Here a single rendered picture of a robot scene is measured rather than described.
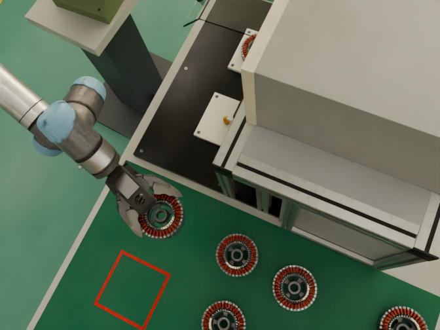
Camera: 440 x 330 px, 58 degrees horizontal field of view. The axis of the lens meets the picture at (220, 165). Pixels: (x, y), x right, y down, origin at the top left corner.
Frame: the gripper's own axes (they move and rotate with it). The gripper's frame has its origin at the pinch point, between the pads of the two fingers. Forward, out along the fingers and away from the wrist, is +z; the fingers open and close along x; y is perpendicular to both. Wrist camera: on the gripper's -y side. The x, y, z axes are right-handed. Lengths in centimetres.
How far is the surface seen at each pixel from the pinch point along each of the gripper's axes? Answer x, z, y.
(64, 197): 33, 31, 114
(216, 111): -32.1, 2.5, 21.9
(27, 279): 70, 41, 99
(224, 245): -5.7, 19.4, -2.1
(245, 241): -10.0, 21.4, -4.7
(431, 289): -34, 50, -36
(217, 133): -27.1, 5.5, 17.7
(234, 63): -47, -2, 28
